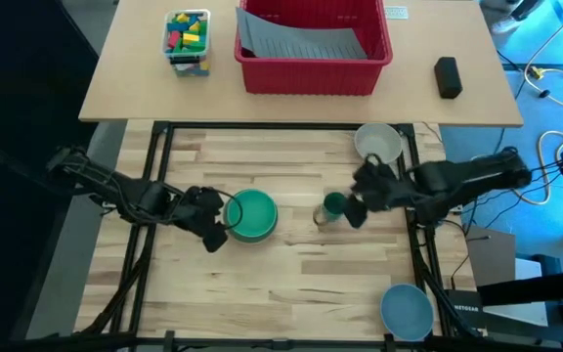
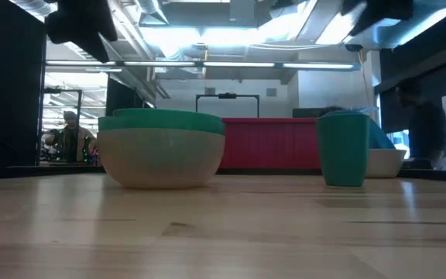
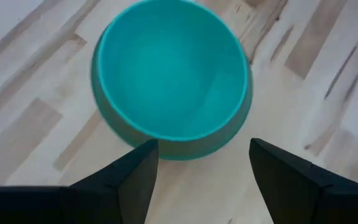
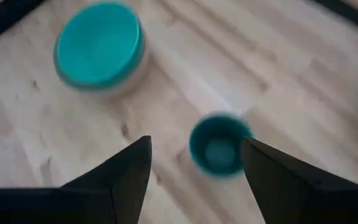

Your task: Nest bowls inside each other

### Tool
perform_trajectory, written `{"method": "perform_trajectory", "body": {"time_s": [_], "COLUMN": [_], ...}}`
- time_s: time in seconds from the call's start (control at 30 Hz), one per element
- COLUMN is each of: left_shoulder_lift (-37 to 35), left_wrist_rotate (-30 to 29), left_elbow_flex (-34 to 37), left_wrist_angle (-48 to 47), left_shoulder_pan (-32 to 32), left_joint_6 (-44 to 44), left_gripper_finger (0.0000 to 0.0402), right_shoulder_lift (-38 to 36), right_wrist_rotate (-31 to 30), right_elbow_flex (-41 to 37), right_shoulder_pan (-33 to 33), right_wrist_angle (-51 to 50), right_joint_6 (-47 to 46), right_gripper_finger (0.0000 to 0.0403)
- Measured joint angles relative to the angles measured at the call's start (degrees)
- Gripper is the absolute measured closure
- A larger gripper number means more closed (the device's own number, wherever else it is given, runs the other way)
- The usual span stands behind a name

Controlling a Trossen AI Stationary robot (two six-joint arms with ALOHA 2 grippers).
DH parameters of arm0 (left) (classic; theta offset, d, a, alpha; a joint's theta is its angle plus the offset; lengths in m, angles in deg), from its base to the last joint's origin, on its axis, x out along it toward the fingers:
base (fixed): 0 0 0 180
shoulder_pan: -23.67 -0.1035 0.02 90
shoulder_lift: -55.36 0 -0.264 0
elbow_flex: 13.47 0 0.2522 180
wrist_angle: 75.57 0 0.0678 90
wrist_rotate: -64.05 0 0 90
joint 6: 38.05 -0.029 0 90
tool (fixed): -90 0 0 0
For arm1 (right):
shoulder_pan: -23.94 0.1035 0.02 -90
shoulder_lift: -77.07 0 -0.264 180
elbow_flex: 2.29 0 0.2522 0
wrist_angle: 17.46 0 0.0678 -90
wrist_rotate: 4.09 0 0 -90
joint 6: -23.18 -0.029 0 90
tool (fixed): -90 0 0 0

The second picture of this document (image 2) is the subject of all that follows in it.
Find black metal frame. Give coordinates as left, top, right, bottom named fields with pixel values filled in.
left=194, top=92, right=261, bottom=119

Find white bowl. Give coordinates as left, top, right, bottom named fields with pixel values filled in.
left=366, top=148, right=407, bottom=180

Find green plastic cup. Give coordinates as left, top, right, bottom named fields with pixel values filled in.
left=316, top=112, right=371, bottom=188

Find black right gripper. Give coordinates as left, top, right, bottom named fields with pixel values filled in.
left=340, top=0, right=415, bottom=37

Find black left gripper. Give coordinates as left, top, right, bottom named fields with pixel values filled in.
left=45, top=0, right=118, bottom=64

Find silver ceiling duct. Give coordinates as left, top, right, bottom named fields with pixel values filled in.
left=134, top=0, right=170, bottom=26

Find ceiling light bar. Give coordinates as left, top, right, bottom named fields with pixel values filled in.
left=45, top=60, right=118, bottom=67
left=203, top=61, right=276, bottom=68
left=123, top=61, right=196, bottom=67
left=282, top=63, right=355, bottom=71

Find pale pink bowl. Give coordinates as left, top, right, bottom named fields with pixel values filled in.
left=96, top=128, right=226, bottom=190

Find green bowl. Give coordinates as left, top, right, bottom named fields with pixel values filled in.
left=98, top=108, right=226, bottom=136

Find black side panel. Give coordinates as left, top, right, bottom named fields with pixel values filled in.
left=0, top=0, right=47, bottom=168

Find black room partition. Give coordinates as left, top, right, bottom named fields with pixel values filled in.
left=105, top=76, right=146, bottom=117

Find red plastic bin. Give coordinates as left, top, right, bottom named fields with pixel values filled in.
left=218, top=117, right=321, bottom=171

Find person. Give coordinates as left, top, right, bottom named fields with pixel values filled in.
left=44, top=109, right=99, bottom=164
left=396, top=77, right=446, bottom=171

